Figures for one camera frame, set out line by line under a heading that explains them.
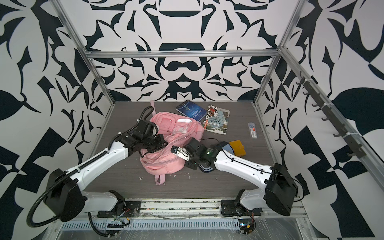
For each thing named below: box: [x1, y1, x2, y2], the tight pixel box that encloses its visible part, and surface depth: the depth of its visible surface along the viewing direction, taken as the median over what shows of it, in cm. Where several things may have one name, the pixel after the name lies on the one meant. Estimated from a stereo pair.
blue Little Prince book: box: [175, 99, 208, 122], surface depth 116 cm
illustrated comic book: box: [202, 105, 231, 135], surface depth 110 cm
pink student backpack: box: [140, 101, 205, 186], surface depth 81 cm
